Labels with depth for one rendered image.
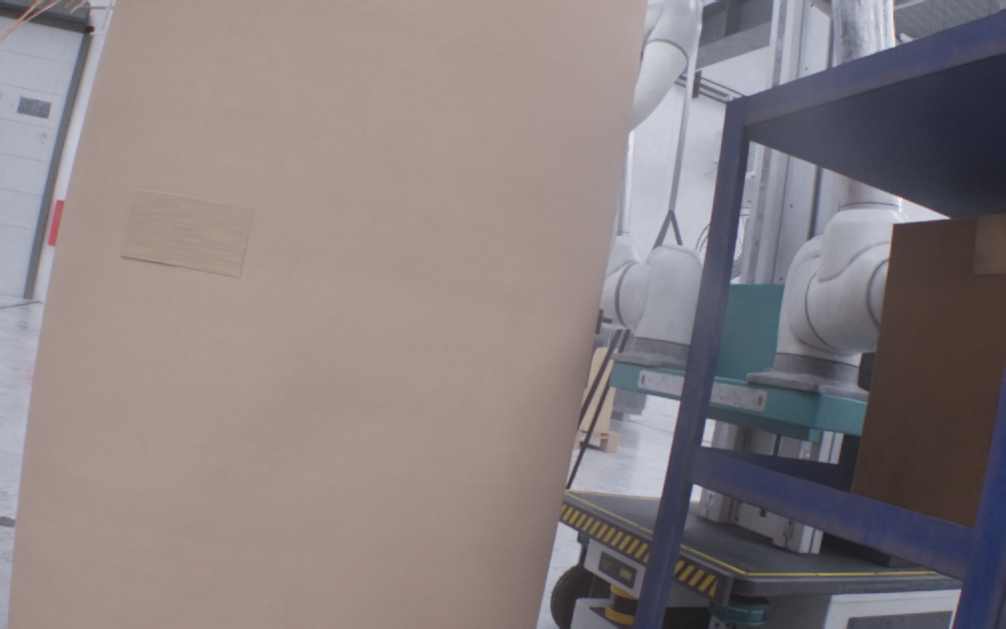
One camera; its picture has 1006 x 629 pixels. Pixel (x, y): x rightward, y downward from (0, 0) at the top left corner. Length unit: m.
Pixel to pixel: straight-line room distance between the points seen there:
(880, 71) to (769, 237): 1.17
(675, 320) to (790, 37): 0.72
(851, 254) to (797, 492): 0.62
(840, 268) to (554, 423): 0.70
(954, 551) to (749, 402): 0.97
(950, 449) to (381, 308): 0.56
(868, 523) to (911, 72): 0.36
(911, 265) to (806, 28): 1.19
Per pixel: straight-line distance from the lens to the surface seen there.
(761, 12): 10.42
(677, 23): 1.92
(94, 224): 0.62
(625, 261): 1.93
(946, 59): 0.69
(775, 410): 1.47
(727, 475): 0.80
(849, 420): 1.47
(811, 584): 1.46
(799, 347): 1.46
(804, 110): 0.82
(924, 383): 0.90
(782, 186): 1.92
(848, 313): 1.26
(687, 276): 1.83
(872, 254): 1.25
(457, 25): 0.64
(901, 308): 0.94
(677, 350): 1.81
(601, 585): 1.87
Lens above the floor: 0.60
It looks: 1 degrees up
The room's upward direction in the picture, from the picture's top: 10 degrees clockwise
